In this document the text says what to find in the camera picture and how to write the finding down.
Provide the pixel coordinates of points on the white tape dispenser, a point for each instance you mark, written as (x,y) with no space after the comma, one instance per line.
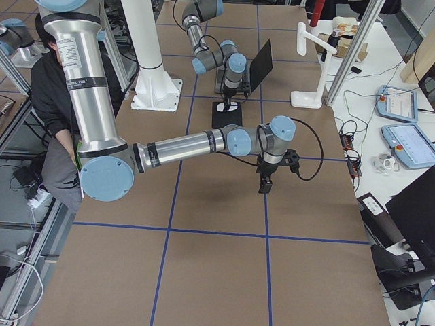
(385,163)

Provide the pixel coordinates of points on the white power strip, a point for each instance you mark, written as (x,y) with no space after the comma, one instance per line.
(40,197)

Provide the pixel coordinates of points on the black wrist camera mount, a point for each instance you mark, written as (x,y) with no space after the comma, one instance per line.
(291,160)

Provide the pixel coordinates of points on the red object at edge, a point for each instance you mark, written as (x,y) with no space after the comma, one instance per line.
(316,12)

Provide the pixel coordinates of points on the right aluminium frame post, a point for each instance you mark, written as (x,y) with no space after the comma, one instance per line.
(364,27)

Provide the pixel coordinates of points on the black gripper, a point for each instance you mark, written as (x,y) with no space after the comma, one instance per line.
(266,168)
(228,92)

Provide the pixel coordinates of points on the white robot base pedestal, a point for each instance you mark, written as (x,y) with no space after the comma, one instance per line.
(155,90)

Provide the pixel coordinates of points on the black monitor on stand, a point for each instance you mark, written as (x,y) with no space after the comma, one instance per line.
(412,210)

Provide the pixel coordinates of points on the near blue teach pendant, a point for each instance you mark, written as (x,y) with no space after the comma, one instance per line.
(409,144)

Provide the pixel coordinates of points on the black thermos bottle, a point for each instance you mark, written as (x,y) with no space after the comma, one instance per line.
(333,41)

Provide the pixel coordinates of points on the person in black jacket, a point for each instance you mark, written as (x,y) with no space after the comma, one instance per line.
(52,104)

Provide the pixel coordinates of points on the black mouse pad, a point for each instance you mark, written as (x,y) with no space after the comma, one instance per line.
(222,118)

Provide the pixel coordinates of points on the grey laptop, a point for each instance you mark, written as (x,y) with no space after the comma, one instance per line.
(253,75)

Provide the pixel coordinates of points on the blue teach pendant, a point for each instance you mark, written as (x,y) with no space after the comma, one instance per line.
(409,144)
(397,104)

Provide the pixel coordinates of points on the brown cardboard box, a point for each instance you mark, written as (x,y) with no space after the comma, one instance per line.
(343,47)

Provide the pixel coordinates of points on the far blue teach pendant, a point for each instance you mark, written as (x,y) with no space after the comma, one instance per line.
(397,104)

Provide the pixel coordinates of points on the green handheld tool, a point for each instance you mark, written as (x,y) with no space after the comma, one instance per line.
(77,155)

